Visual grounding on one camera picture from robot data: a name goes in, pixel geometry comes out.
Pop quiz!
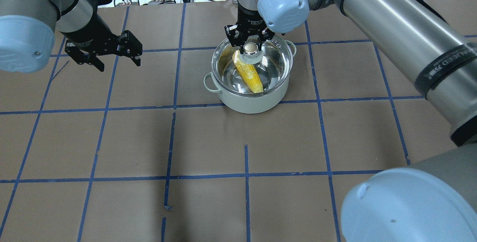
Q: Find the glass pot lid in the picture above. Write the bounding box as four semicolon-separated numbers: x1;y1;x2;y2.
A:
211;37;297;98

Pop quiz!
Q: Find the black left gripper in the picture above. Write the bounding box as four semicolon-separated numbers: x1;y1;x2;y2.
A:
65;30;143;72

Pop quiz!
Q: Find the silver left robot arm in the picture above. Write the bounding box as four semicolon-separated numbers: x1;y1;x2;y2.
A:
0;0;143;73

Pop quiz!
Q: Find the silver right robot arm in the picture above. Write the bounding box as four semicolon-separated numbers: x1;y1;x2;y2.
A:
237;41;463;242

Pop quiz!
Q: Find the yellow corn cob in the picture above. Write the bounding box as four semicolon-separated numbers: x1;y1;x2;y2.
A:
232;50;264;94

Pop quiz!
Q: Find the pale green cooking pot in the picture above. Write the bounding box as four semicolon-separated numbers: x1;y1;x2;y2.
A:
203;36;297;114

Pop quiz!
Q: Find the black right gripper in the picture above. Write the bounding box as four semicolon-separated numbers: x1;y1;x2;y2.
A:
224;9;275;55

